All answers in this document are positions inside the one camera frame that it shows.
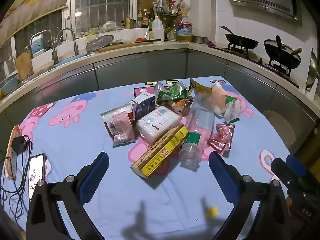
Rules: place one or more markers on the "green white snack wrapper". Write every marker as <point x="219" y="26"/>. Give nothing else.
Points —
<point x="233" y="109"/>

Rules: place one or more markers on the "beige trash bin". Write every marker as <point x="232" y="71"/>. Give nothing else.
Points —
<point x="282" y="127"/>

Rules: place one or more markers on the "wooden cutting board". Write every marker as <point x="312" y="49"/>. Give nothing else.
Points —
<point x="24" y="66"/>

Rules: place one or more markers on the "pink foil wrapper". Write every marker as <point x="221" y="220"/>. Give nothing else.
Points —
<point x="221" y="141"/>

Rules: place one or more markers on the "smartphone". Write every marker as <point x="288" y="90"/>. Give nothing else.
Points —
<point x="37" y="170"/>

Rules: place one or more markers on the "white tissue pack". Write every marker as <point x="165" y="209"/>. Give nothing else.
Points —
<point x="154" y="125"/>

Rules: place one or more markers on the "orange snack wrapper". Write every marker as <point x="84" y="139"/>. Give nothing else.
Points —
<point x="182" y="107"/>

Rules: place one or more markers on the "gas stove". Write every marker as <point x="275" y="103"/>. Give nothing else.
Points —
<point x="271" y="65"/>

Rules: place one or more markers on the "yellow snack wrapper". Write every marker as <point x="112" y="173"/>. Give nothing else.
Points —
<point x="198" y="88"/>

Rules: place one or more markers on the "black frying pan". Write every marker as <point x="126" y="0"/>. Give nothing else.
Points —
<point x="237" y="40"/>

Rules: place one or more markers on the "glass pot lid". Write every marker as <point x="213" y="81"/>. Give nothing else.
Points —
<point x="99" y="43"/>

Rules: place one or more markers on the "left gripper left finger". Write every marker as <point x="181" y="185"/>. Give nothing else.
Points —
<point x="44" y="219"/>

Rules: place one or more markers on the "steel wok hanging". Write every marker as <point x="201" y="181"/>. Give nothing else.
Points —
<point x="313" y="71"/>

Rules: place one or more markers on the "white power strip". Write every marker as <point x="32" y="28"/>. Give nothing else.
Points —
<point x="11" y="155"/>

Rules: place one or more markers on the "red patterned snack bag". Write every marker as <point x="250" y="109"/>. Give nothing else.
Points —
<point x="118" y="122"/>

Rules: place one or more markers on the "clear plastic bottle green cap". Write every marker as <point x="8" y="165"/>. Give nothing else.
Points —
<point x="200" y="124"/>

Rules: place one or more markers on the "Peppa Pig blue tablecloth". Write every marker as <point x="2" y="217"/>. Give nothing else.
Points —
<point x="174" y="202"/>

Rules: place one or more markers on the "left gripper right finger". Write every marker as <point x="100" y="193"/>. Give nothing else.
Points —
<point x="272" y="218"/>

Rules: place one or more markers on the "cooking oil bottle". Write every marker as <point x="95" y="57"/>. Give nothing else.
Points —
<point x="184" y="29"/>

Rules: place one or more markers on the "white plastic jug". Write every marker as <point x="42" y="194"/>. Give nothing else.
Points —
<point x="157" y="29"/>

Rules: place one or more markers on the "black wok with lid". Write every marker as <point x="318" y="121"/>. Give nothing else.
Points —
<point x="282" y="54"/>

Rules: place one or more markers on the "yellow long cardboard box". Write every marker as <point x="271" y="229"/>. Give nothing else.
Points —
<point x="152" y="159"/>

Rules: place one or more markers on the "black charger with cable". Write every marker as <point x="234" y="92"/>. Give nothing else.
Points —
<point x="13" y="190"/>

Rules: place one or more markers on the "crushed green soda can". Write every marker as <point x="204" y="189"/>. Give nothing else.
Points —
<point x="175" y="92"/>

